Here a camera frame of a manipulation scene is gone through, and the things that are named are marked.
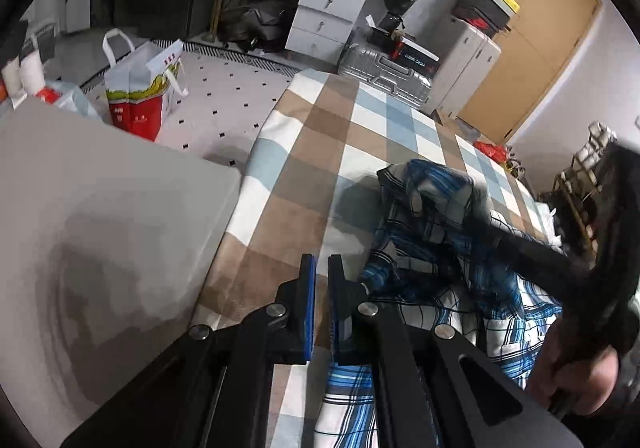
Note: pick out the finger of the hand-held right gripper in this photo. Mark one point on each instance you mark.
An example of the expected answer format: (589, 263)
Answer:
(525, 248)

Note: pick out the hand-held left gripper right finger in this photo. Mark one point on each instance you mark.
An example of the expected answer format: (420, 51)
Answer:
(334, 308)

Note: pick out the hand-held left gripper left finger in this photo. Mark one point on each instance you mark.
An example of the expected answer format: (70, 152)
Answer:
(309, 303)

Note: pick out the blue plaid shirt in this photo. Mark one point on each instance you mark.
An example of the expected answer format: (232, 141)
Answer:
(400, 233)

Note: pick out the person's right hand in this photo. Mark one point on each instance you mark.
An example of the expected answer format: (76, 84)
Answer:
(570, 383)

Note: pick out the wooden shoe rack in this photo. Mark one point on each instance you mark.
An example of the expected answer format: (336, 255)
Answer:
(575, 193)

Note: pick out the orange plastic bag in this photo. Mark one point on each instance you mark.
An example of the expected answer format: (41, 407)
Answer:
(492, 152)

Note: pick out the checked bed sheet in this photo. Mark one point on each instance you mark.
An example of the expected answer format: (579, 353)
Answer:
(325, 138)

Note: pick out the white tall cabinet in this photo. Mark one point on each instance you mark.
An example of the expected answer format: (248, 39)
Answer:
(465, 63)

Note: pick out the wooden door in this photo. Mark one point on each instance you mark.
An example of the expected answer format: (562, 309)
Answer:
(535, 43)

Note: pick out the silver suitcase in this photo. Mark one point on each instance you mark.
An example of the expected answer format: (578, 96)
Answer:
(385, 78)

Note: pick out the patterned rug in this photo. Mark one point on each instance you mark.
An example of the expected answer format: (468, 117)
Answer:
(225, 98)

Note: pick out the black shoe box red logo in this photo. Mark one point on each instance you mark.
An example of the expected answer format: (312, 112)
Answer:
(482, 23)

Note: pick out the white red shopping bag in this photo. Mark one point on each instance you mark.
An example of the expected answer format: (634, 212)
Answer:
(140, 98)

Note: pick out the black duffel bag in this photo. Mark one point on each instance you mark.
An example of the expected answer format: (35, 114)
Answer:
(260, 18)

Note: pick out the white desk with drawers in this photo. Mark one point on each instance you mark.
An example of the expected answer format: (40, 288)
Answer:
(320, 13)

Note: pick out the red white packet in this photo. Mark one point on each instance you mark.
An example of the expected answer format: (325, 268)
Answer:
(50, 94)

